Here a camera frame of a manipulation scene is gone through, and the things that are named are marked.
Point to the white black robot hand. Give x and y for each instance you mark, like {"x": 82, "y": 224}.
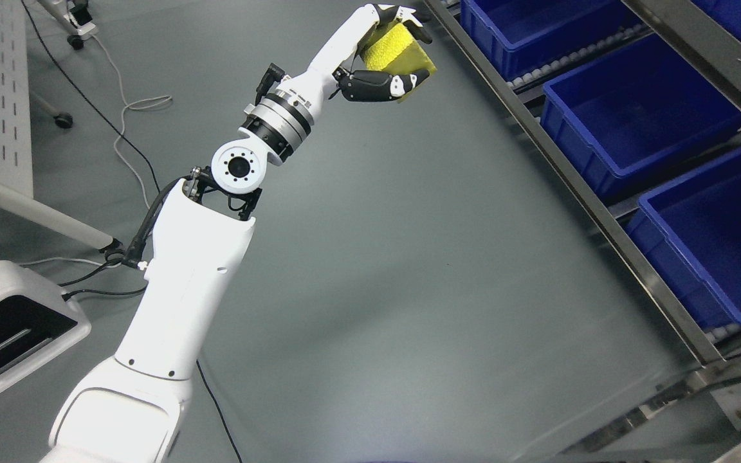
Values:
{"x": 328, "y": 72}

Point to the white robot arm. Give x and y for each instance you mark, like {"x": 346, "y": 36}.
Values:
{"x": 131, "y": 406}

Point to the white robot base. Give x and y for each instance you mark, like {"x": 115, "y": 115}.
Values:
{"x": 37, "y": 323}

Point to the metal shelf rack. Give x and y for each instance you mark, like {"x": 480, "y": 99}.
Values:
{"x": 716, "y": 54}

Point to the blue plastic bin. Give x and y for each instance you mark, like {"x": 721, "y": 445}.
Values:
{"x": 689, "y": 229}
{"x": 518, "y": 37}
{"x": 629, "y": 119}

